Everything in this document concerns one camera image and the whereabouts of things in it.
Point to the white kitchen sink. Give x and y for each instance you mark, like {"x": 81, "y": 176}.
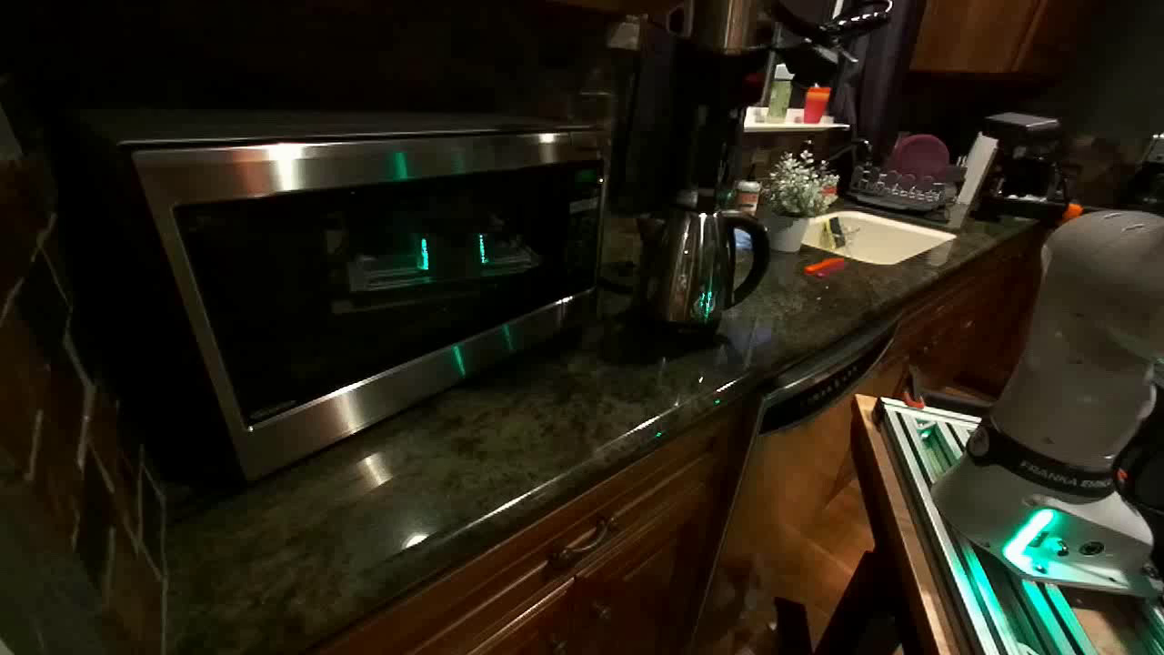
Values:
{"x": 878, "y": 237}

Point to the wooden cabinet under sink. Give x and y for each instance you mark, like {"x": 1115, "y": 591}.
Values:
{"x": 968, "y": 314}

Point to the stainless steel electric kettle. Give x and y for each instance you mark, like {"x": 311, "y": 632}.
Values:
{"x": 693, "y": 266}

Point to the dishwasher with dark panel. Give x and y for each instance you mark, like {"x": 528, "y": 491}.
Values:
{"x": 825, "y": 385}

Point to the small glass jar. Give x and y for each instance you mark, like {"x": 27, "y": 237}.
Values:
{"x": 746, "y": 198}

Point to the purple bowl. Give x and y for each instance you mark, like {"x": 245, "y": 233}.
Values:
{"x": 917, "y": 154}

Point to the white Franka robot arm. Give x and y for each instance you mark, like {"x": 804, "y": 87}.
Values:
{"x": 1078, "y": 341}

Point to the pale green bottle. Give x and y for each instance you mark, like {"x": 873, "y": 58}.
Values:
{"x": 780, "y": 97}

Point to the wall outlet plate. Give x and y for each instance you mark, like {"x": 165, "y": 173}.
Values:
{"x": 624, "y": 34}

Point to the wooden base cabinet with drawer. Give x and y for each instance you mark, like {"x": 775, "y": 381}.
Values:
{"x": 607, "y": 570}

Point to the metal robot mounting stand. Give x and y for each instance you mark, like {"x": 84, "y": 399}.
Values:
{"x": 1030, "y": 546}

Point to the wooden upper cabinet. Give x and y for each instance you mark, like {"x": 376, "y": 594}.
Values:
{"x": 968, "y": 34}

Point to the dark dish drying rack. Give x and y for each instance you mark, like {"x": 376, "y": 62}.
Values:
{"x": 895, "y": 192}

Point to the stainless steel microwave oven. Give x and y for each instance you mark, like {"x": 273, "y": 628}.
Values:
{"x": 367, "y": 277}

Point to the small orange utensil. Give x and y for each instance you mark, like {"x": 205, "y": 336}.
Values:
{"x": 825, "y": 266}

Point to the small white wall shelf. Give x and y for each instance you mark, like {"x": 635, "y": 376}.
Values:
{"x": 796, "y": 120}

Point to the black drip coffee maker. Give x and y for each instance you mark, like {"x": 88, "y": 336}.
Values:
{"x": 1019, "y": 164}

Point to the red container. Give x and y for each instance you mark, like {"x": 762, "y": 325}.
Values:
{"x": 818, "y": 102}

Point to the green plant in white pot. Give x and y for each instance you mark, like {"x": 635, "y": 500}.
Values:
{"x": 796, "y": 194}

